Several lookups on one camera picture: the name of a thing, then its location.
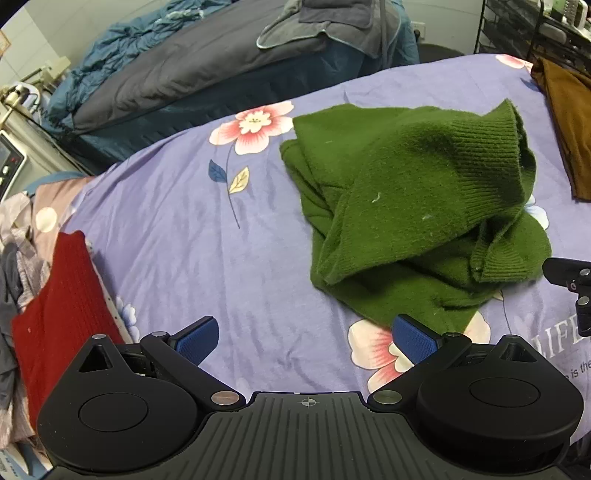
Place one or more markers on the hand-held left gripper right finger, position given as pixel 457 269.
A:
pixel 415 344

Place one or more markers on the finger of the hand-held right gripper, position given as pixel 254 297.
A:
pixel 561 272

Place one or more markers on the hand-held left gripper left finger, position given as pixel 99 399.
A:
pixel 196 341

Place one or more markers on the green knit sweater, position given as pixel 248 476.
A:
pixel 392 184

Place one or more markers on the pile of mixed clothes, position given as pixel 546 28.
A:
pixel 27 230

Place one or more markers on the purple floral bedsheet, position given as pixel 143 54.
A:
pixel 184 230

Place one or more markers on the red knit sweater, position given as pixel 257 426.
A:
pixel 60 314

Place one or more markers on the brown garment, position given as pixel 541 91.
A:
pixel 572 120

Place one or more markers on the white machine with screen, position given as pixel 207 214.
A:
pixel 11 161

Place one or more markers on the blue quilt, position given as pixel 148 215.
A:
pixel 106 46

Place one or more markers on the grey towel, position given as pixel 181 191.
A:
pixel 332 23

